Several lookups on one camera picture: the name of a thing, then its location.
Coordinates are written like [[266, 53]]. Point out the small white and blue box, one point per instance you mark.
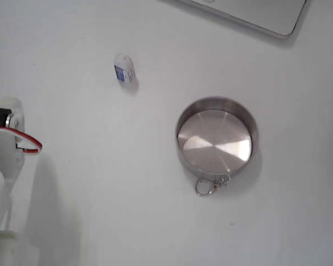
[[123, 70]]

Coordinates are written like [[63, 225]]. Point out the round metal bowl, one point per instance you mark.
[[213, 144]]

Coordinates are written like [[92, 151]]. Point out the metal keyring clasp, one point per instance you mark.
[[219, 183]]

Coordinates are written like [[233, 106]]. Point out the silver laptop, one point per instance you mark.
[[266, 12]]

